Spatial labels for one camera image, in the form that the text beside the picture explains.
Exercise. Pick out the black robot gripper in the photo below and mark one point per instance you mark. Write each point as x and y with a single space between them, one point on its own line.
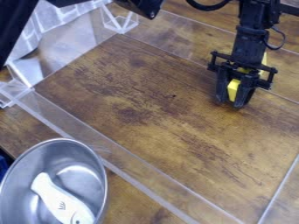
248 54

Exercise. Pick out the yellow butter block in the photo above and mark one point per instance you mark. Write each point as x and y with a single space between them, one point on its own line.
237 72

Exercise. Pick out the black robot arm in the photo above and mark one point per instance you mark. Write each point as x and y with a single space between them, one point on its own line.
261 14

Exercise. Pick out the clear acrylic barrier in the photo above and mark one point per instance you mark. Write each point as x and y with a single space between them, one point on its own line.
189 160

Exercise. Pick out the grey brick pattern cloth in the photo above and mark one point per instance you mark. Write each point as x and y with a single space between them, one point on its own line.
51 20

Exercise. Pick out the silver metal bowl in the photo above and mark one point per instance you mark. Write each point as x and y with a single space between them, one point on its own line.
77 171

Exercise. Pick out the white wooden fish toy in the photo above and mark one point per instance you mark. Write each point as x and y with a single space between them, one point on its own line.
65 206

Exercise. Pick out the blue object at edge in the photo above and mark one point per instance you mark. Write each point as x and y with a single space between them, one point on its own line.
3 167

